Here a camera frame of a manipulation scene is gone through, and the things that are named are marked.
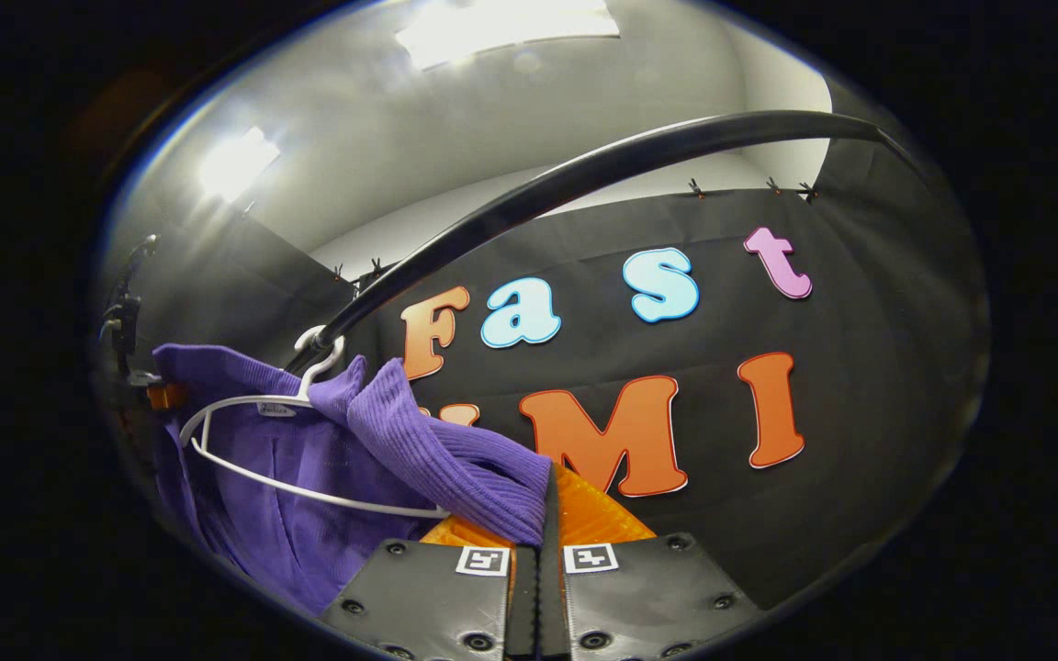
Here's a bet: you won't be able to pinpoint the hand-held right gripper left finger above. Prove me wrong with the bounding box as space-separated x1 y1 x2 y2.
321 516 539 661

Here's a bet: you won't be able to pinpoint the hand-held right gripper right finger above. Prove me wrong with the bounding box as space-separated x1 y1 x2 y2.
540 462 766 661

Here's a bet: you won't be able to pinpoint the purple ribbed garment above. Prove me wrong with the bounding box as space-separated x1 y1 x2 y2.
151 342 553 618

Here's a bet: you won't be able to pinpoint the white plastic hanger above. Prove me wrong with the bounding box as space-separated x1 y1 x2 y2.
178 324 452 521

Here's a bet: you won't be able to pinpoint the black clothes rack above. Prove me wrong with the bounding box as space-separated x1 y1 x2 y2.
283 110 929 377

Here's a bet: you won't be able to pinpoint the small ceiling light panel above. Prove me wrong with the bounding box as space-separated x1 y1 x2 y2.
198 126 283 204

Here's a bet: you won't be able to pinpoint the large ceiling light panel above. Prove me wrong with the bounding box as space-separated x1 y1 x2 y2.
395 0 623 72

